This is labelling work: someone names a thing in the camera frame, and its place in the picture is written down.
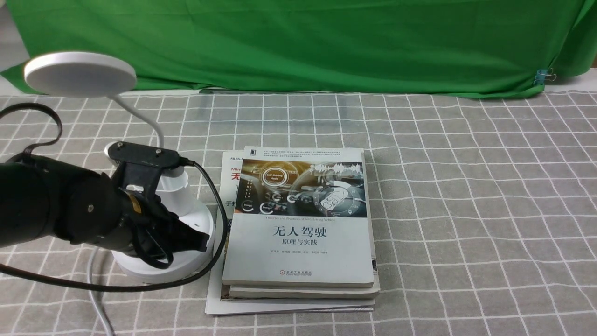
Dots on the middle book under textbook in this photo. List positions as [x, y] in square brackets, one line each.
[326, 291]

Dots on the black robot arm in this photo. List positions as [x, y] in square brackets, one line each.
[44, 197]

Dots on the top self-driving textbook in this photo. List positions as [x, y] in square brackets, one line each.
[298, 247]

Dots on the grey checkered tablecloth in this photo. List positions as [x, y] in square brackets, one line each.
[484, 212]

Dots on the green backdrop cloth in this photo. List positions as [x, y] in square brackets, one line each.
[463, 48]

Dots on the blue binder clip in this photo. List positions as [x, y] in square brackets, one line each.
[544, 76]

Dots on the bottom white magazine book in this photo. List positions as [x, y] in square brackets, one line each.
[217, 303]

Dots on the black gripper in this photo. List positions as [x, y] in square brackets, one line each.
[148, 231]

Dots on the white desk lamp with socket base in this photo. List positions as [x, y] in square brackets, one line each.
[92, 75]

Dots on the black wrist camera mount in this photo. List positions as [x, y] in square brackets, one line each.
[142, 163]

